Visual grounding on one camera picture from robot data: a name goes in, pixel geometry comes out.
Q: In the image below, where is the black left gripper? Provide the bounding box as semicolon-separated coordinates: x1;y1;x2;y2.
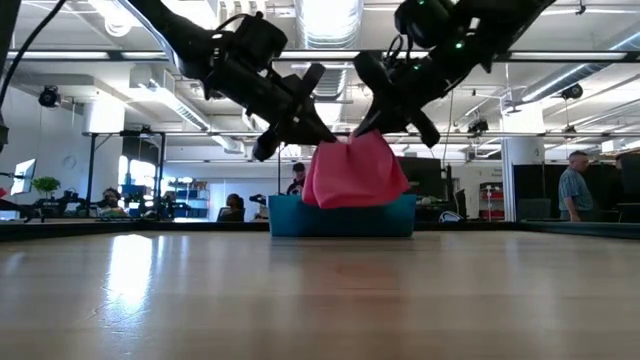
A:
204;59;337;162

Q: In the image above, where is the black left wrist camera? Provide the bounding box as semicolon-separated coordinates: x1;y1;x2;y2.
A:
232;14;290;71

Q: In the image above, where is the black metal table frame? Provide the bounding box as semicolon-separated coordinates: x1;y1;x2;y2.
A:
0;218;640;241

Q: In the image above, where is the tilted bright computer monitor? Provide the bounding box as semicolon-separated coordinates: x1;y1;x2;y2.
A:
10;158;37;196

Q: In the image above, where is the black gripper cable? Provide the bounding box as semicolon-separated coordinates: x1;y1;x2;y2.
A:
384;33;406;66
214;12;251;31

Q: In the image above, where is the person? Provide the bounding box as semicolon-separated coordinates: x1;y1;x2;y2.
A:
286;161;307;196
94;187;126;217
558;149;596;223
218;193;246;223

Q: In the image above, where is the black overhead frame bar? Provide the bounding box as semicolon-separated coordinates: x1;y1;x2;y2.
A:
7;48;640;63

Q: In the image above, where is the pink microfiber towel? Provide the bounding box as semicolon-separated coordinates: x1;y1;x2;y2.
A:
302;130;411;210

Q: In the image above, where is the silver ventilation duct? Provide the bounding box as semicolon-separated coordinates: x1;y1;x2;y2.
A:
294;0;365;101

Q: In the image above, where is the blue storage shelf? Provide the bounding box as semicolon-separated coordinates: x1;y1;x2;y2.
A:
169;179;211;219

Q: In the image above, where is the green background plant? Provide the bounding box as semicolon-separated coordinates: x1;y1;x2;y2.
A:
32;175;61;199

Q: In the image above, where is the red storage rack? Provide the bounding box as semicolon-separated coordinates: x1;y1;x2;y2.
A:
479;182;504;221

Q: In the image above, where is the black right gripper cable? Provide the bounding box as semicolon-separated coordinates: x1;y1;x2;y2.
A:
384;33;406;66

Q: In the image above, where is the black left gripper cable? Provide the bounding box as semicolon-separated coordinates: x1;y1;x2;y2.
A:
214;12;251;31

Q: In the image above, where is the blue plastic bin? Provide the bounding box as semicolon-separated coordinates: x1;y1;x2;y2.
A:
267;193;418;238

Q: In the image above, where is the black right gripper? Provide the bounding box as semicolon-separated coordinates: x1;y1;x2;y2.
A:
352;34;481;149

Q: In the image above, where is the black partition wall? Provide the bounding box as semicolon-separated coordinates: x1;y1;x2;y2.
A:
513;162;624;220

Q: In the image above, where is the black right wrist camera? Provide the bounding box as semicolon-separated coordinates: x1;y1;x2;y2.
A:
393;0;454;50

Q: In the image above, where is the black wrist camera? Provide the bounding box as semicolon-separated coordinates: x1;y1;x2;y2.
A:
393;0;454;50
232;14;290;71

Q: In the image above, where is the black arm base cable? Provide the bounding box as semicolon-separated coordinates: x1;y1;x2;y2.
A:
0;0;67;109

